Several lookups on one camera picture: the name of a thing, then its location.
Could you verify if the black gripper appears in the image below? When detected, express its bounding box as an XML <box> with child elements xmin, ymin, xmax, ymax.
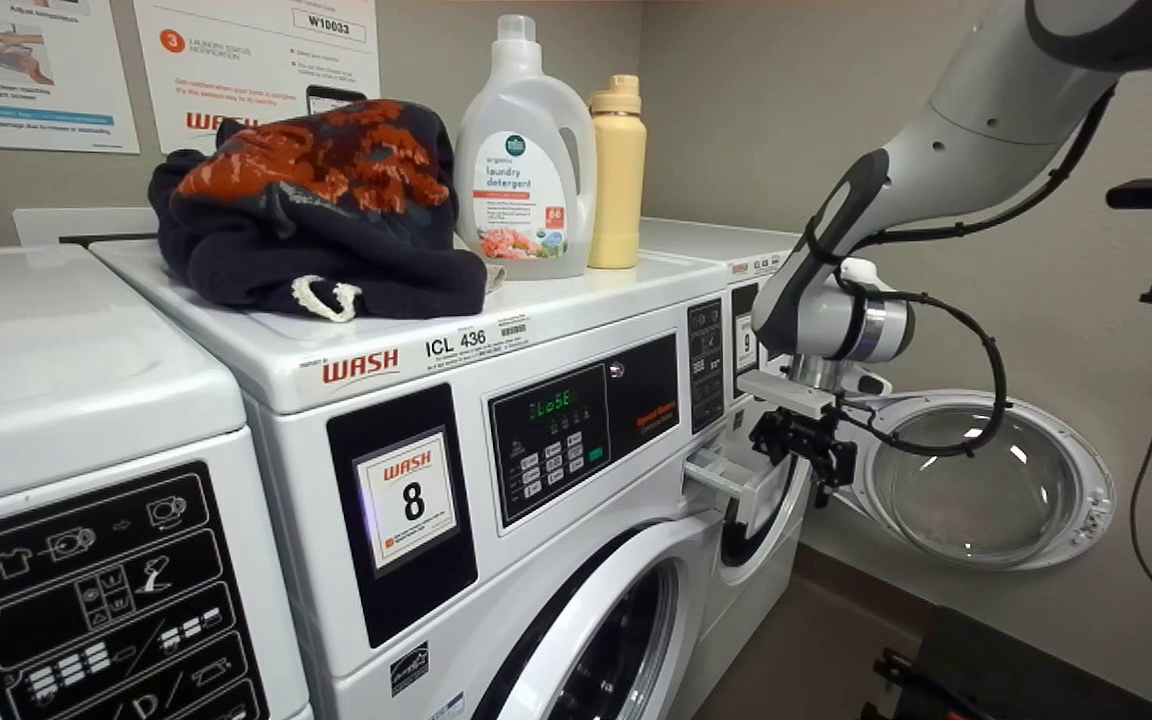
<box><xmin>747</xmin><ymin>405</ymin><xmax>858</xmax><ymax>495</ymax></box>

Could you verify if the white detergent drawer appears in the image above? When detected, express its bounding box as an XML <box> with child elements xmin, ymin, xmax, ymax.
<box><xmin>681</xmin><ymin>433</ymin><xmax>791</xmax><ymax>533</ymax></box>

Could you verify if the black washer instruction label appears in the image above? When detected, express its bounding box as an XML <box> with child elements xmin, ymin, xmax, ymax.
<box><xmin>0</xmin><ymin>460</ymin><xmax>272</xmax><ymax>720</ymax></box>
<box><xmin>684</xmin><ymin>294</ymin><xmax>727</xmax><ymax>439</ymax></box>

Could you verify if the black button control panel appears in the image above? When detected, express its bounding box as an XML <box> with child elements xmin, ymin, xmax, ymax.
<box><xmin>489</xmin><ymin>330</ymin><xmax>684</xmax><ymax>533</ymax></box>

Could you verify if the white washer with number card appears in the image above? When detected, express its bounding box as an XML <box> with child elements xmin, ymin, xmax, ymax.
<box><xmin>87</xmin><ymin>231</ymin><xmax>741</xmax><ymax>720</ymax></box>

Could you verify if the white round glass washer door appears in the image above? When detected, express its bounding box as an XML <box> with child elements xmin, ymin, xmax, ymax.
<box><xmin>469</xmin><ymin>512</ymin><xmax>727</xmax><ymax>720</ymax></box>
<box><xmin>839</xmin><ymin>382</ymin><xmax>1121</xmax><ymax>574</ymax></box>

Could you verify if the yellow bottle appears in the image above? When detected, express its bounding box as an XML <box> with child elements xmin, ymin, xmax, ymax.
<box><xmin>583</xmin><ymin>71</ymin><xmax>650</xmax><ymax>276</ymax></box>

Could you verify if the black floor base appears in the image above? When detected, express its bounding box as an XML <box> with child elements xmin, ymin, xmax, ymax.
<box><xmin>855</xmin><ymin>603</ymin><xmax>1152</xmax><ymax>720</ymax></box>

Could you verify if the translucent white detergent bottle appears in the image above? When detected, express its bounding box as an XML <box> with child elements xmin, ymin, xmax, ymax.
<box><xmin>450</xmin><ymin>12</ymin><xmax>598</xmax><ymax>283</ymax></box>

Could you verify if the black panel with number card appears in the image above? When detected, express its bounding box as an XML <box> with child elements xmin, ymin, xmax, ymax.
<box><xmin>325</xmin><ymin>379</ymin><xmax>479</xmax><ymax>653</ymax></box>

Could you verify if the dark navy garment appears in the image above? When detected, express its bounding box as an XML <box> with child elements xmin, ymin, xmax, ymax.
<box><xmin>142</xmin><ymin>97</ymin><xmax>493</xmax><ymax>327</ymax></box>

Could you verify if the white washer with large label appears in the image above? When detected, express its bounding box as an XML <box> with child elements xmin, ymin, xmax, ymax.
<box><xmin>0</xmin><ymin>237</ymin><xmax>318</xmax><ymax>720</ymax></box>

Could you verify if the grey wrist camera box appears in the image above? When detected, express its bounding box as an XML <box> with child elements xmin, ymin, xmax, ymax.
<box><xmin>731</xmin><ymin>369</ymin><xmax>845</xmax><ymax>425</ymax></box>

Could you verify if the white washer beside wall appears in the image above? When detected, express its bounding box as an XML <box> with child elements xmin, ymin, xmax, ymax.
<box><xmin>634</xmin><ymin>217</ymin><xmax>829</xmax><ymax>720</ymax></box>

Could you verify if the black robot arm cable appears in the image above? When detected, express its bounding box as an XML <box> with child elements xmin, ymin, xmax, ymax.
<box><xmin>811</xmin><ymin>251</ymin><xmax>1013</xmax><ymax>460</ymax></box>

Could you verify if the wall poster with orange dot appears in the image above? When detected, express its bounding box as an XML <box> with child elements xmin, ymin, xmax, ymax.
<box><xmin>129</xmin><ymin>0</ymin><xmax>385</xmax><ymax>157</ymax></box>

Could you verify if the wall poster with blue stripe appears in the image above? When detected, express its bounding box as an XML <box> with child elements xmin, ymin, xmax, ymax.
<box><xmin>0</xmin><ymin>0</ymin><xmax>142</xmax><ymax>157</ymax></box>

